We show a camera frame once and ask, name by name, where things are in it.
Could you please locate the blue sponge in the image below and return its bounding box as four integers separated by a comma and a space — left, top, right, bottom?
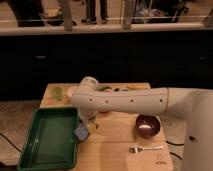
74, 124, 90, 141

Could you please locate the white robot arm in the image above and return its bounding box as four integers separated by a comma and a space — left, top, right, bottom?
71, 77, 213, 171

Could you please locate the green plastic tray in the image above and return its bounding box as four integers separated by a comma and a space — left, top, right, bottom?
18, 107, 79, 171

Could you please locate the white cloth with vegetable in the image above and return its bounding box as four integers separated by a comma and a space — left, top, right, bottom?
97, 85, 112, 91

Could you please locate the white cup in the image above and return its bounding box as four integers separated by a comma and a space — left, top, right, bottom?
66, 86, 78, 98

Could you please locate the silver fork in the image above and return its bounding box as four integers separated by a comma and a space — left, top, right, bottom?
128, 146, 163, 154

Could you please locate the dark purple bowl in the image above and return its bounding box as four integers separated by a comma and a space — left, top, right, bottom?
135, 115, 161, 139

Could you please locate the yellow banana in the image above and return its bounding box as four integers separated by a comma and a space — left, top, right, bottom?
127, 85, 150, 90

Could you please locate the black cable left floor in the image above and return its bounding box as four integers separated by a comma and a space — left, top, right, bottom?
0, 132, 23, 154

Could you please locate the black power cable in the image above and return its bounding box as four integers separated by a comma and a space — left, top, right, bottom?
165, 139, 184, 161

